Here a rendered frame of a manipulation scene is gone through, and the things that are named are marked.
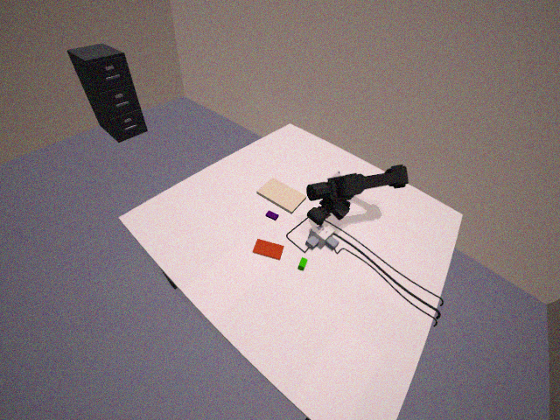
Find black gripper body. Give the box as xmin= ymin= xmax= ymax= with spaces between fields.
xmin=307 ymin=197 xmax=338 ymax=225

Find green block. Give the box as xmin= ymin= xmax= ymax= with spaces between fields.
xmin=298 ymin=257 xmax=308 ymax=271

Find beige flat rectangular board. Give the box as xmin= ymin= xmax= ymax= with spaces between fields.
xmin=256 ymin=178 xmax=306 ymax=214

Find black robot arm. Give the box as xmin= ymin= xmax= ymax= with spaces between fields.
xmin=306 ymin=164 xmax=409 ymax=221

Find small purple block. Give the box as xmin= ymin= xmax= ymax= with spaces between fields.
xmin=265 ymin=210 xmax=279 ymax=221

